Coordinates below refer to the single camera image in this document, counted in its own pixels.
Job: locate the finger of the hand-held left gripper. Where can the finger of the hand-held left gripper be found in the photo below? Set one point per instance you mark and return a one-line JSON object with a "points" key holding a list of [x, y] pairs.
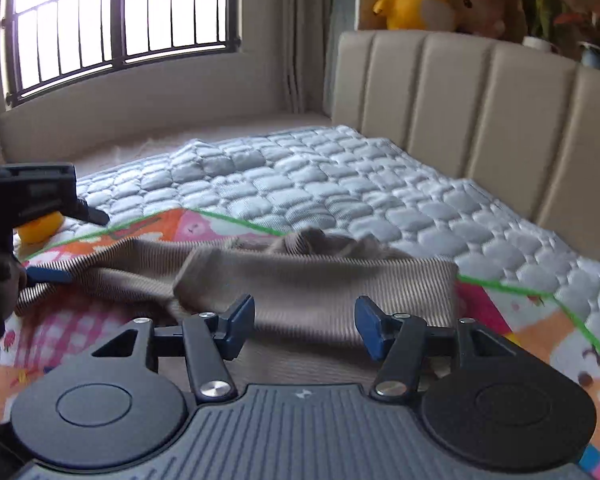
{"points": [[50, 275], [92, 214]]}

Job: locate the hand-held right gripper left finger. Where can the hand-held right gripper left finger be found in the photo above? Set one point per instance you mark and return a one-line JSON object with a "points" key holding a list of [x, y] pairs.
{"points": [[241, 324]]}

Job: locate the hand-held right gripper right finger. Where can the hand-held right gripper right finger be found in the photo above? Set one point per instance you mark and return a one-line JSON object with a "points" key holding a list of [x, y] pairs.
{"points": [[371, 330]]}

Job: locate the brown striped knit garment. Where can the brown striped knit garment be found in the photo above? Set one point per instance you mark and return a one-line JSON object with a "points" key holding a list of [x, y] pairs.
{"points": [[305, 280]]}

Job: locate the small orange yellow toy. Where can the small orange yellow toy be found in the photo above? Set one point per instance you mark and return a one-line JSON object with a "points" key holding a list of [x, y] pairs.
{"points": [[40, 227]]}

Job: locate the grey quilted mattress cover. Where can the grey quilted mattress cover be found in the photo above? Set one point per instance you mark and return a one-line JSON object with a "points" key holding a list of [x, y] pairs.
{"points": [[360, 180]]}

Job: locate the colourful printed mat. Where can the colourful printed mat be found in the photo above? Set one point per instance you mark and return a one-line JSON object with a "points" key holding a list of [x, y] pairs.
{"points": [[545, 340]]}

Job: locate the window with dark bars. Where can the window with dark bars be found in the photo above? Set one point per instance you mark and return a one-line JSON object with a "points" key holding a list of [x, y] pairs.
{"points": [[120, 15]]}

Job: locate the beige padded headboard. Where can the beige padded headboard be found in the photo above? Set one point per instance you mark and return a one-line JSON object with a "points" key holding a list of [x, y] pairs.
{"points": [[480, 110]]}

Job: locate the beige curtain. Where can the beige curtain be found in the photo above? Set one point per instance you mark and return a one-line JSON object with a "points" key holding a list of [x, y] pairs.
{"points": [[305, 35]]}

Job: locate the pale grey cloth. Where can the pale grey cloth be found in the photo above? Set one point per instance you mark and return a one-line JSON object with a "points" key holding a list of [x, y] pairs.
{"points": [[342, 10]]}

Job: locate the pink plush toy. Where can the pink plush toy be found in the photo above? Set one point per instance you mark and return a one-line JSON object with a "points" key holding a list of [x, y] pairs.
{"points": [[480, 5]]}

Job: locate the green potted plant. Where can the green potted plant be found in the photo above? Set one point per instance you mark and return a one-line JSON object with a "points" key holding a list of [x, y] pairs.
{"points": [[540, 15]]}

